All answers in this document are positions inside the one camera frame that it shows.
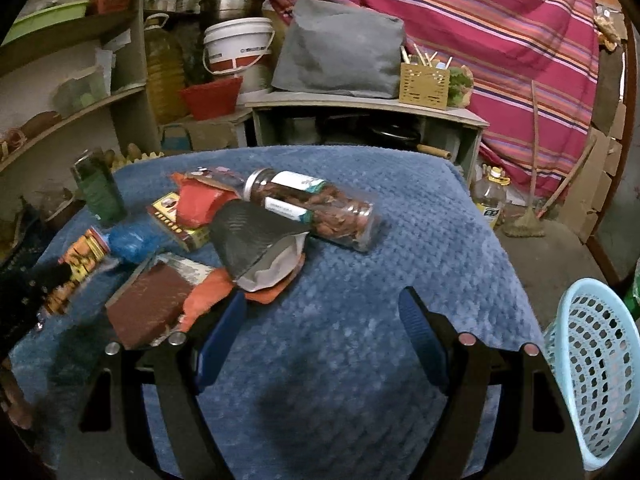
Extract bunch of wooden chopsticks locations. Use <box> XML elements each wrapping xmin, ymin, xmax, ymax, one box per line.
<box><xmin>400</xmin><ymin>45</ymin><xmax>453</xmax><ymax>68</ymax></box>

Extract flat orange packet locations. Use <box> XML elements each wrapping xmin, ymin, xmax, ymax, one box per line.
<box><xmin>172</xmin><ymin>165</ymin><xmax>247</xmax><ymax>193</ymax></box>

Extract metal pot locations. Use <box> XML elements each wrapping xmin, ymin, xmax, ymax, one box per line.
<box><xmin>200</xmin><ymin>0</ymin><xmax>267</xmax><ymax>28</ymax></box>

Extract pink striped cloth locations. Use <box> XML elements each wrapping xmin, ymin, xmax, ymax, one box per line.
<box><xmin>255</xmin><ymin>0</ymin><xmax>603</xmax><ymax>203</ymax></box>

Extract yellow egg tray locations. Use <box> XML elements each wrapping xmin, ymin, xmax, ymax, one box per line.
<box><xmin>112</xmin><ymin>149</ymin><xmax>166</xmax><ymax>172</ymax></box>

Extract green plastic item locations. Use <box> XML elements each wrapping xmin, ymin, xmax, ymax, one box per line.
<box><xmin>622</xmin><ymin>257</ymin><xmax>640</xmax><ymax>322</ymax></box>

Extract grey cushion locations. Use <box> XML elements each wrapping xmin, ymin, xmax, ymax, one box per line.
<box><xmin>270</xmin><ymin>0</ymin><xmax>407</xmax><ymax>99</ymax></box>

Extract clear jar with dried pieces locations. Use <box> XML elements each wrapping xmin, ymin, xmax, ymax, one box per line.
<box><xmin>242</xmin><ymin>167</ymin><xmax>382</xmax><ymax>252</ymax></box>

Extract small oil bottle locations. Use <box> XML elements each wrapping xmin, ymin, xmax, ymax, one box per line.
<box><xmin>472</xmin><ymin>165</ymin><xmax>509</xmax><ymax>229</ymax></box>

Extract wooden shelf unit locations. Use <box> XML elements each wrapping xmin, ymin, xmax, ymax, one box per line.
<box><xmin>0</xmin><ymin>0</ymin><xmax>162</xmax><ymax>188</ymax></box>

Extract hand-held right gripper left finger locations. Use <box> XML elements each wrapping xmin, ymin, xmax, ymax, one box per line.
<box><xmin>60</xmin><ymin>290</ymin><xmax>248</xmax><ymax>480</ymax></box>

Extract yellow and red small box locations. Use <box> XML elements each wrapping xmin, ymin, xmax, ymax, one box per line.
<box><xmin>147</xmin><ymin>192</ymin><xmax>211</xmax><ymax>252</ymax></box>

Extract brown cardboard box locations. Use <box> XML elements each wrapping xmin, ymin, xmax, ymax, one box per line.
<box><xmin>160</xmin><ymin>110</ymin><xmax>252</xmax><ymax>154</ymax></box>

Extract person's left hand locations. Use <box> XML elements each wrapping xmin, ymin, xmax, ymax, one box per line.
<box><xmin>0</xmin><ymin>370</ymin><xmax>33</xmax><ymax>431</ymax></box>

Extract grey low cabinet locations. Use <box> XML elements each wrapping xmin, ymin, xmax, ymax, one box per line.
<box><xmin>245</xmin><ymin>91</ymin><xmax>491</xmax><ymax>187</ymax></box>

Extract red foil-lined packet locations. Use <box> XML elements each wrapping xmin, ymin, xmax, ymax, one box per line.
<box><xmin>175</xmin><ymin>180</ymin><xmax>242</xmax><ymax>231</ymax></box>

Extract green jar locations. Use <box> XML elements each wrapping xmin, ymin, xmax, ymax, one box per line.
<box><xmin>70</xmin><ymin>149</ymin><xmax>127</xmax><ymax>227</ymax></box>

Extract blue textured mat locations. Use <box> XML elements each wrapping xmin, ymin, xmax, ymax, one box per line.
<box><xmin>10</xmin><ymin>145</ymin><xmax>546</xmax><ymax>480</ymax></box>

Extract blue wrapper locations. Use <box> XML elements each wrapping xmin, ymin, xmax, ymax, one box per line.
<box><xmin>107</xmin><ymin>225</ymin><xmax>162</xmax><ymax>266</ymax></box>

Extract stacked cardboard pieces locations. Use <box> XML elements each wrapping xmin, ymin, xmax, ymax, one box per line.
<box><xmin>560</xmin><ymin>100</ymin><xmax>632</xmax><ymax>247</ymax></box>

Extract light blue plastic basket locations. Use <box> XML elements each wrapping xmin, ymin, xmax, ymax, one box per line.
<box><xmin>542</xmin><ymin>277</ymin><xmax>640</xmax><ymax>471</ymax></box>

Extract black packet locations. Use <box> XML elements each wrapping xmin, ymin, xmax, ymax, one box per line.
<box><xmin>209</xmin><ymin>200</ymin><xmax>312</xmax><ymax>281</ymax></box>

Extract red plastic basket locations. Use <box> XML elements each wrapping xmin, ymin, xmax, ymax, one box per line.
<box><xmin>177</xmin><ymin>76</ymin><xmax>244</xmax><ymax>121</ymax></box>

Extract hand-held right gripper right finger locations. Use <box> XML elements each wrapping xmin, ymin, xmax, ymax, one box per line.
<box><xmin>397</xmin><ymin>287</ymin><xmax>588</xmax><ymax>480</ymax></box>

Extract white and red bucket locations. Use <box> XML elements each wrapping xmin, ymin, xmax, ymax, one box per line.
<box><xmin>202</xmin><ymin>17</ymin><xmax>276</xmax><ymax>78</ymax></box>

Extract small colourful figurine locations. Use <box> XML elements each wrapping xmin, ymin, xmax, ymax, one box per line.
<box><xmin>447</xmin><ymin>65</ymin><xmax>477</xmax><ymax>109</ymax></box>

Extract yellow chopstick holder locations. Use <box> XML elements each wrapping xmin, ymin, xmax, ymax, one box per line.
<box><xmin>399</xmin><ymin>62</ymin><xmax>451</xmax><ymax>111</ymax></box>

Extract clear plastic container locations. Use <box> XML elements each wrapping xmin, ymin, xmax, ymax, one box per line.
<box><xmin>55</xmin><ymin>67</ymin><xmax>111</xmax><ymax>118</ymax></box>

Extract green plastic tray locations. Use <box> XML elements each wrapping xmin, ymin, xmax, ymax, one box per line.
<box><xmin>5</xmin><ymin>2</ymin><xmax>91</xmax><ymax>47</ymax></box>

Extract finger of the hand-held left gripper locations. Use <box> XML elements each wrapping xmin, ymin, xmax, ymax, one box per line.
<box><xmin>30</xmin><ymin>262</ymin><xmax>73</xmax><ymax>301</ymax></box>

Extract black pan with wooden handle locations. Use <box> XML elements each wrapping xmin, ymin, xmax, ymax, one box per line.
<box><xmin>320</xmin><ymin>115</ymin><xmax>452</xmax><ymax>159</ymax></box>

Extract brown packet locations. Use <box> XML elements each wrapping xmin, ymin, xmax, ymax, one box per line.
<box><xmin>105</xmin><ymin>260</ymin><xmax>197</xmax><ymax>351</ymax></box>

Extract orange patterned clear wrapper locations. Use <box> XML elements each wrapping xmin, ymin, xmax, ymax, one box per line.
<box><xmin>42</xmin><ymin>227</ymin><xmax>112</xmax><ymax>317</ymax></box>

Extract large oil bottle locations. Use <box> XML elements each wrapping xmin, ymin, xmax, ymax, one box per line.
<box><xmin>144</xmin><ymin>12</ymin><xmax>189</xmax><ymax>126</ymax></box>

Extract broom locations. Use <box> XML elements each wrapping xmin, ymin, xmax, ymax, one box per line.
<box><xmin>502</xmin><ymin>80</ymin><xmax>599</xmax><ymax>239</ymax></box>

